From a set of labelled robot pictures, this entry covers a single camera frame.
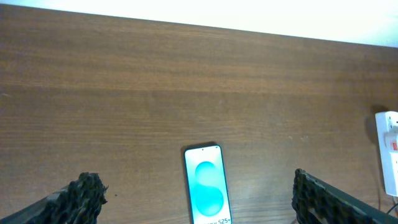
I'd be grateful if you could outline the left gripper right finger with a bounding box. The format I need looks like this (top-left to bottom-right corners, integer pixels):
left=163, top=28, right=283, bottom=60
left=292, top=169, right=397, bottom=224

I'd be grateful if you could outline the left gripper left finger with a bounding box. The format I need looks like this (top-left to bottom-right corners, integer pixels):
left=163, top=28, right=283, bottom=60
left=1, top=172, right=108, bottom=224

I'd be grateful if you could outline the white power strip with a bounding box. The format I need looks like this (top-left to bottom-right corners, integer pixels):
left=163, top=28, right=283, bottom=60
left=375, top=111, right=397, bottom=197

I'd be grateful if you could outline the blue screen Galaxy smartphone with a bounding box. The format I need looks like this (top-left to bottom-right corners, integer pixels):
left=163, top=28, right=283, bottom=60
left=183, top=142, right=233, bottom=224

